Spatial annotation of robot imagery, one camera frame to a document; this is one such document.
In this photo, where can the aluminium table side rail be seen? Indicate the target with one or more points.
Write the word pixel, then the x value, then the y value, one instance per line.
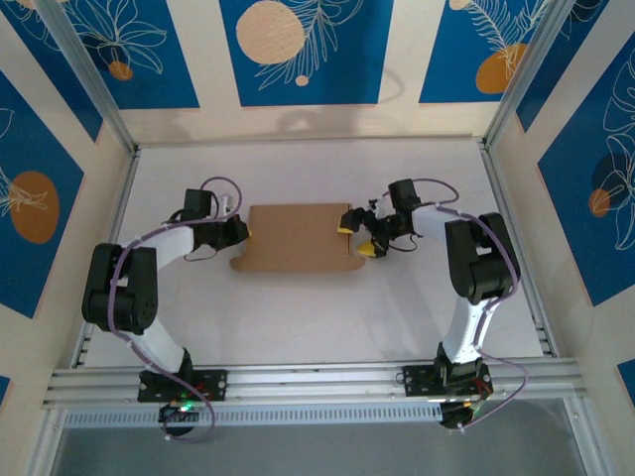
pixel 526 297
pixel 106 208

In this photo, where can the blue panel large orange circle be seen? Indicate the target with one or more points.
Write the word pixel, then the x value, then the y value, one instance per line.
pixel 59 258

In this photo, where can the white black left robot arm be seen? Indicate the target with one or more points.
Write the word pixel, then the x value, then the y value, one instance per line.
pixel 168 240

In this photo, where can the aluminium corner post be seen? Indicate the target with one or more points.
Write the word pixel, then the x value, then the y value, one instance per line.
pixel 536 74
pixel 94 79

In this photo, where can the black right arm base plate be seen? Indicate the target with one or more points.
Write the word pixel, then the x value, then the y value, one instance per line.
pixel 417 379

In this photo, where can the aluminium mounting beam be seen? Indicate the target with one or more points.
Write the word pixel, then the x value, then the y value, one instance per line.
pixel 317 382

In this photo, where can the narrow blue wall panel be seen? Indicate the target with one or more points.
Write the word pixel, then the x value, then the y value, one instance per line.
pixel 74 94
pixel 560 89

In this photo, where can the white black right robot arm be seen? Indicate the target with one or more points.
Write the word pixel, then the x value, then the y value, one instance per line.
pixel 441 225

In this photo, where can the blue panel fern orange circle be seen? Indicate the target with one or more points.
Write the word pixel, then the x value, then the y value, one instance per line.
pixel 456 49

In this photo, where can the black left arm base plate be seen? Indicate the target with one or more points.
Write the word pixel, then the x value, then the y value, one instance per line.
pixel 213 384

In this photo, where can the brown cardboard box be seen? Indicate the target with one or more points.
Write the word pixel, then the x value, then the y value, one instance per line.
pixel 297 238

